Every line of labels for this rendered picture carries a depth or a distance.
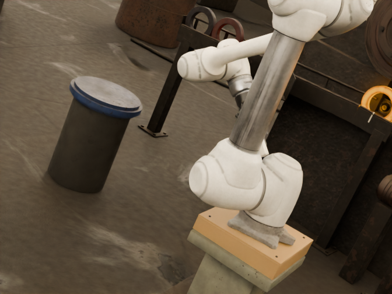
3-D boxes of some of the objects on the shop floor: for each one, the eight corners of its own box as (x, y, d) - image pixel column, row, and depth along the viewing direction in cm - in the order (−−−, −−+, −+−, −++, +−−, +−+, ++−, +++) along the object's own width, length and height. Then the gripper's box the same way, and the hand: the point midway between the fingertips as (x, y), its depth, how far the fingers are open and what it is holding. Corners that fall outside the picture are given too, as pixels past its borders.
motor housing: (342, 266, 350) (394, 170, 332) (381, 293, 340) (437, 196, 322) (331, 272, 339) (384, 173, 322) (371, 300, 329) (428, 200, 312)
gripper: (235, 91, 257) (256, 154, 252) (263, 88, 265) (284, 149, 259) (224, 100, 263) (244, 161, 258) (252, 97, 271) (273, 156, 265)
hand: (262, 146), depth 259 cm, fingers closed
